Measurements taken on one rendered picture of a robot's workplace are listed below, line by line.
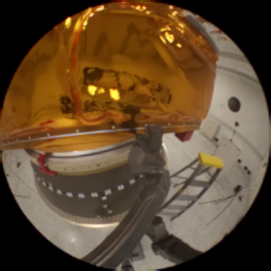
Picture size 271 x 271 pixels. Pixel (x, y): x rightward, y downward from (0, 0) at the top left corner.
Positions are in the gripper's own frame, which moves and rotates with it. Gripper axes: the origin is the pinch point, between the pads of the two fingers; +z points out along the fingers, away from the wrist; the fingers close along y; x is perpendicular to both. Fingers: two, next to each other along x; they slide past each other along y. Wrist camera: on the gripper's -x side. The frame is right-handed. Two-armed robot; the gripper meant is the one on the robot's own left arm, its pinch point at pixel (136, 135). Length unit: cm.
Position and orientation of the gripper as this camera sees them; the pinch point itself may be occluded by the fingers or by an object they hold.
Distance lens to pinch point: 40.1
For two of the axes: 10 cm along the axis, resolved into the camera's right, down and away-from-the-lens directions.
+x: -1.3, 8.3, 5.4
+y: -9.2, 1.0, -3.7
